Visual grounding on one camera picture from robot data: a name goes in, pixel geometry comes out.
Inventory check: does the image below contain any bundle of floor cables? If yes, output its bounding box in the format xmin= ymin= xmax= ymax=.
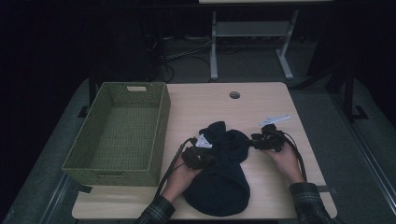
xmin=143 ymin=33 xmax=217 ymax=84

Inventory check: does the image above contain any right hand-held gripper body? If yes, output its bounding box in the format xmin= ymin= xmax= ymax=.
xmin=257 ymin=114 xmax=291 ymax=153

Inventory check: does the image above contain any person's left hand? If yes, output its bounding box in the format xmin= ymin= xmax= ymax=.
xmin=160 ymin=161 xmax=204 ymax=203

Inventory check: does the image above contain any person's right hand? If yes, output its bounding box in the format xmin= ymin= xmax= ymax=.
xmin=263 ymin=141 xmax=305 ymax=185

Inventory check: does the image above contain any green woven basket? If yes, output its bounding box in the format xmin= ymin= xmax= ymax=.
xmin=61 ymin=81 xmax=172 ymax=188

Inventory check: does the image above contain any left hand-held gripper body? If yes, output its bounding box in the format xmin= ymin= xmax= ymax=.
xmin=181 ymin=133 xmax=217 ymax=171

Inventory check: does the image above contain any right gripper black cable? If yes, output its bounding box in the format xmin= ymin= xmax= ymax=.
xmin=273 ymin=130 xmax=308 ymax=183

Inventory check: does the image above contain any dark blue cloth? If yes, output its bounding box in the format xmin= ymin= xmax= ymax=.
xmin=182 ymin=120 xmax=252 ymax=217

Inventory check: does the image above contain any white metal stand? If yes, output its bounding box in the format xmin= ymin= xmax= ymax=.
xmin=209 ymin=8 xmax=300 ymax=81

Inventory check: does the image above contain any black metal stand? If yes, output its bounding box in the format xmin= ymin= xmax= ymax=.
xmin=326 ymin=60 xmax=370 ymax=124

